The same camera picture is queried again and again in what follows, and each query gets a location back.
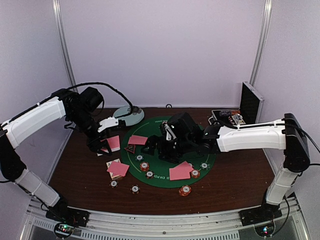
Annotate round green poker mat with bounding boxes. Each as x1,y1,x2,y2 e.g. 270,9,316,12
120,115,216,189

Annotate right aluminium frame post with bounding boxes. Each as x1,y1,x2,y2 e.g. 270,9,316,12
249,0,273,87

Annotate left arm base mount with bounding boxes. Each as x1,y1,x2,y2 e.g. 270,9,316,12
45,194,90,227

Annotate red-backed cards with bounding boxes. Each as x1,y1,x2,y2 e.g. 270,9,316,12
107,161,130,177
128,135,148,146
169,161,194,181

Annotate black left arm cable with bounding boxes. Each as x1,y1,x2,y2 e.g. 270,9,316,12
69,82,137,118

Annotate red poker chip stack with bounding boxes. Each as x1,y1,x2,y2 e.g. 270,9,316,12
178,185,192,197

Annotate left aluminium frame post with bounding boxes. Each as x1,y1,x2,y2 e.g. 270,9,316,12
52,0,79,93

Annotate aluminium frame post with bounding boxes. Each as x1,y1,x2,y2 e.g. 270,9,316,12
249,0,273,87
52,0,79,93

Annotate brown poker chip stack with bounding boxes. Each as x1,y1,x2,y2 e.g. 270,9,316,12
130,185,141,195

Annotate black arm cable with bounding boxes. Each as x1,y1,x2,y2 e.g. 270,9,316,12
69,82,137,118
284,122,320,167

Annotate green chips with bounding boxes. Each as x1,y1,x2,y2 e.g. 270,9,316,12
200,162,210,170
135,154,144,162

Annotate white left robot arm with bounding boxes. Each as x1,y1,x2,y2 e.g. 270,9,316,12
0,87,119,222

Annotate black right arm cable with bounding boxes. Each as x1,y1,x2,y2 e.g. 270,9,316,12
284,122,320,167

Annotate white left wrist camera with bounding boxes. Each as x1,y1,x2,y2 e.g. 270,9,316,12
97,117,126,133

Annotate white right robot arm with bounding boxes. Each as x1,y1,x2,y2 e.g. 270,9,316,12
141,112,311,221

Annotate single brown chip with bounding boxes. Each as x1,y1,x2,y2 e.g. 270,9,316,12
109,180,119,188

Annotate aluminium poker case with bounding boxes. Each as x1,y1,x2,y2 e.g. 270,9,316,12
209,81,264,125

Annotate red chips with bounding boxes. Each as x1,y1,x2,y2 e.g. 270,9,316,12
140,162,150,172
190,169,201,179

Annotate loose red-backed cards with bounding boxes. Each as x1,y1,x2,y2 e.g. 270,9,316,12
107,161,130,177

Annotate red-backed playing card deck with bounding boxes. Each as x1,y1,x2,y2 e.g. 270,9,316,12
101,135,121,152

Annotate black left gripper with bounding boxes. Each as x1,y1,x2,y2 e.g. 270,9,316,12
68,108,113,156

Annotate light blue flower plate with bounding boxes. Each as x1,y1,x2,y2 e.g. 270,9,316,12
113,105,145,127

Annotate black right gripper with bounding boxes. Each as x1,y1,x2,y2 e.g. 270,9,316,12
141,135,195,164

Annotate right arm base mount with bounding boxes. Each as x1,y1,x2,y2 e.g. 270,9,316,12
239,203,283,226

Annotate black triangular dealer button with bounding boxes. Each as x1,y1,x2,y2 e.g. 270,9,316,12
124,144,136,154

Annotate playing card box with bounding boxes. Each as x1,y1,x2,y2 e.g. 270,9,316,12
106,158,122,180

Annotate aluminium front rail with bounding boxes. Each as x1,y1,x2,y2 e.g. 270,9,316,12
24,192,311,240

